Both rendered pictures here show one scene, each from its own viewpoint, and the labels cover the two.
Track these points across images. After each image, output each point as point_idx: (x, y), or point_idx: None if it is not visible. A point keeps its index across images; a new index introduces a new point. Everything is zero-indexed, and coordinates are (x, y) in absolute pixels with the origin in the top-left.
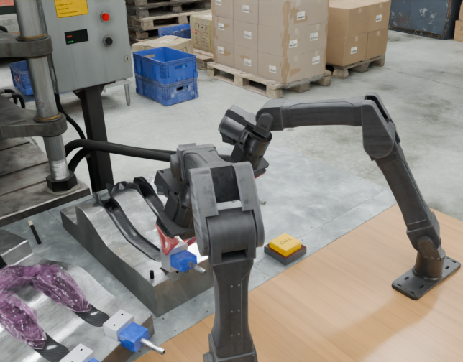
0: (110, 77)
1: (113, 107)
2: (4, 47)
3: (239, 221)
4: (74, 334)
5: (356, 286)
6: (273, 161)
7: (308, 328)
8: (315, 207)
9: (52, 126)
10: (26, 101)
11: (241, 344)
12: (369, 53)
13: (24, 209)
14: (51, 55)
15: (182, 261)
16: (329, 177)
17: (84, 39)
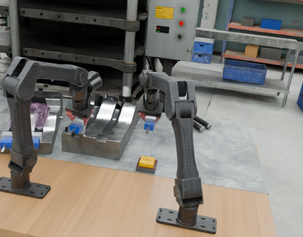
0: (175, 56)
1: (272, 105)
2: (117, 22)
3: (13, 81)
4: None
5: (145, 197)
6: (230, 138)
7: (93, 191)
8: (202, 164)
9: (124, 67)
10: (219, 81)
11: (17, 147)
12: None
13: None
14: (147, 35)
15: (70, 125)
16: (243, 160)
17: (166, 32)
